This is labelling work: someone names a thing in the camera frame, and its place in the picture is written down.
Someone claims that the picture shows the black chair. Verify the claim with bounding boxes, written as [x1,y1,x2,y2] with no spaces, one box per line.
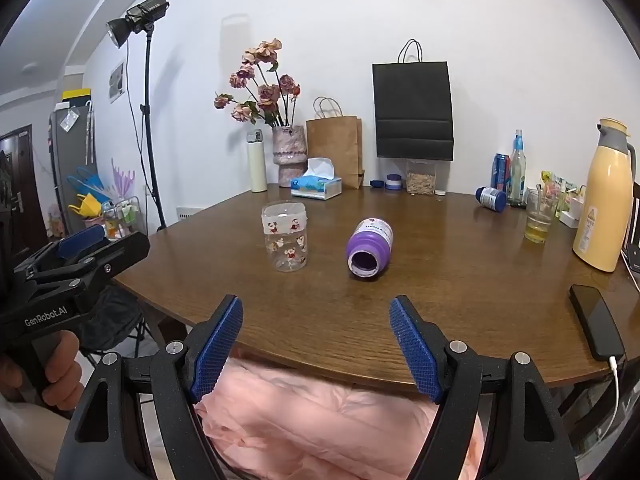
[75,282,173,366]

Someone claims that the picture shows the blue pill bottle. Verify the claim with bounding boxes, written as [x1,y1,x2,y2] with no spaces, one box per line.
[475,186,507,211]

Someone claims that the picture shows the blue drink can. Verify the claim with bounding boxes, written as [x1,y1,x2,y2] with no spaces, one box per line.
[492,152,512,192]

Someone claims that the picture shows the clear glass bottle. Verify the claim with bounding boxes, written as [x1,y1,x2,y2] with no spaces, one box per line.
[507,129,527,208]

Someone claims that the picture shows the beige cloth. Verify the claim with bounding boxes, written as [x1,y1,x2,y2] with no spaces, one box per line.
[0,392,71,476]

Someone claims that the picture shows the small white box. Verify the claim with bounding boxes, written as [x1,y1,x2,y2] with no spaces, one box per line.
[559,197,586,228]

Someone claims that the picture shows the pink cloth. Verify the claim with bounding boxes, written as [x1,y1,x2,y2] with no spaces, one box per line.
[192,357,486,480]

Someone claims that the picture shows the wall picture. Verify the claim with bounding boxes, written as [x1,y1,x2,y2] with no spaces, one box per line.
[108,61,125,104]

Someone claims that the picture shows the brown paper bag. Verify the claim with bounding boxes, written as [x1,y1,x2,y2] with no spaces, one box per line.
[306,96,364,190]

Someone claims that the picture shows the yellow thermos jug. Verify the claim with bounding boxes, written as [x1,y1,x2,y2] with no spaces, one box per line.
[571,117,637,273]

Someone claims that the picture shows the purple bottle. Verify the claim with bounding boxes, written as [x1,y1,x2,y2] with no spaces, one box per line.
[346,217,394,279]

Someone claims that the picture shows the black studio light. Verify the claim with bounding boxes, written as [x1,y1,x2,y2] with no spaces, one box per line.
[106,0,170,50]

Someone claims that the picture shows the grey refrigerator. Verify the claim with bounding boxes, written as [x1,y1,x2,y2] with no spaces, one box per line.
[48,105,98,236]

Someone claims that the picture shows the pile of snack packets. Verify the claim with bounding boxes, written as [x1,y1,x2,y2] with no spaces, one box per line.
[540,170,587,213]

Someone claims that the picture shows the black light stand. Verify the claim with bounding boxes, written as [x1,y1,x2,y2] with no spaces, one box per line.
[125,25,168,233]

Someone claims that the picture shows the white charging cable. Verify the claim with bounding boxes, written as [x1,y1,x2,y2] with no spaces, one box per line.
[580,355,622,461]

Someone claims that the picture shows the person's left hand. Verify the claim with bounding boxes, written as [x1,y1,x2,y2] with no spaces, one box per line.
[0,332,84,403]

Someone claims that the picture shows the rack of colourful household goods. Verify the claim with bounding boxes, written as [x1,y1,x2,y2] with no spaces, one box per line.
[66,158,143,241]

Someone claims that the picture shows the glass with yellow liquid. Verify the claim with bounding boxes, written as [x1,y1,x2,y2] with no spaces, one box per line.
[525,187,558,244]

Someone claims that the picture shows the pink ceramic vase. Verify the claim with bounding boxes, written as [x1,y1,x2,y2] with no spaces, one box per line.
[271,125,307,181]

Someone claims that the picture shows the clear jar of oats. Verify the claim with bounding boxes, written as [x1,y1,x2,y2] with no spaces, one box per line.
[406,159,437,195]

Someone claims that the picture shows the clear printed glass cup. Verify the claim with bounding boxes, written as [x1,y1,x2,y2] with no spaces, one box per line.
[261,201,308,273]

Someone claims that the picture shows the black smartphone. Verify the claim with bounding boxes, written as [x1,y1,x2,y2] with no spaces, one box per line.
[569,284,627,362]

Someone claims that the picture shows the blue tissue box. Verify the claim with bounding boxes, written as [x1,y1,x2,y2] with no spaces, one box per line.
[291,157,343,201]

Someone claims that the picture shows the black paper bag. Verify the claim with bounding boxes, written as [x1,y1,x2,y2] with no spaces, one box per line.
[372,38,455,162]

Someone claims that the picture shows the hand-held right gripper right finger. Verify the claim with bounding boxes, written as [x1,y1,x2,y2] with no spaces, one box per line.
[389,295,581,480]

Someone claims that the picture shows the white thermos bottle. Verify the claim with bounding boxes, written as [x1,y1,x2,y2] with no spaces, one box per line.
[246,129,268,193]

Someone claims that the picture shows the dark wooden door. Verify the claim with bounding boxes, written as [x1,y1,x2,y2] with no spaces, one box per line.
[0,124,49,261]

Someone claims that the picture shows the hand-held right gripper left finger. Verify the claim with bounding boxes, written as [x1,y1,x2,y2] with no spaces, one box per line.
[54,294,244,480]

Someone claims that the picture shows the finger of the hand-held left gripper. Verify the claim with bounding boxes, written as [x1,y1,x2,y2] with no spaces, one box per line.
[56,223,109,261]
[14,231,152,306]

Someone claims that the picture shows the dried pink flowers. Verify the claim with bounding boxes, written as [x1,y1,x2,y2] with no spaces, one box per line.
[214,37,302,128]

